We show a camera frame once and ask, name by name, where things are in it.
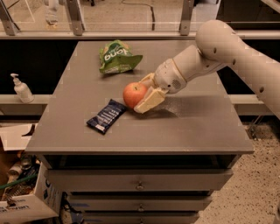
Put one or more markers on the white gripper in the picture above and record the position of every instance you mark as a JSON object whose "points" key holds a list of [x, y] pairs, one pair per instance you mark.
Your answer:
{"points": [[168, 75]]}

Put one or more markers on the red apple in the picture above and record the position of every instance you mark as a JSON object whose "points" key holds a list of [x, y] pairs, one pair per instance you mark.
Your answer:
{"points": [[133, 94]]}

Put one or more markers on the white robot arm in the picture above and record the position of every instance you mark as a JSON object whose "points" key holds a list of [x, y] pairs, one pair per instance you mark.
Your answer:
{"points": [[216, 46]]}

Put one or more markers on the blue rxbar wrapper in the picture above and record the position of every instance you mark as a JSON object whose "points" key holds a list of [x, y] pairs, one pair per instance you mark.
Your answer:
{"points": [[107, 116]]}

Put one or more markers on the green chip bag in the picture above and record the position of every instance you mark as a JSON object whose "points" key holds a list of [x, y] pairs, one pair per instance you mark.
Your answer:
{"points": [[116, 58]]}

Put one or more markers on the grey drawer cabinet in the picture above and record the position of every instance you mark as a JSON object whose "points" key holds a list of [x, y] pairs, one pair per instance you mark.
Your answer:
{"points": [[182, 151]]}

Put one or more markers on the top drawer knob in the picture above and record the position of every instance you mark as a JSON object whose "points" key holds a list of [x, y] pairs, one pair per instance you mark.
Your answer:
{"points": [[139, 186]]}

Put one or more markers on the drawer knob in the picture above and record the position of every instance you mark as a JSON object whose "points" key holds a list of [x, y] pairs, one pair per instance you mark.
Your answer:
{"points": [[140, 208], [139, 186]]}

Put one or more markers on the white pump bottle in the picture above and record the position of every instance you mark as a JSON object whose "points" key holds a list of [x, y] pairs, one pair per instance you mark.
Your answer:
{"points": [[23, 92]]}

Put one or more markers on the white cardboard box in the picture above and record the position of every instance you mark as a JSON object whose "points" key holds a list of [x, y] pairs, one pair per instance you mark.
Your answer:
{"points": [[42, 203]]}

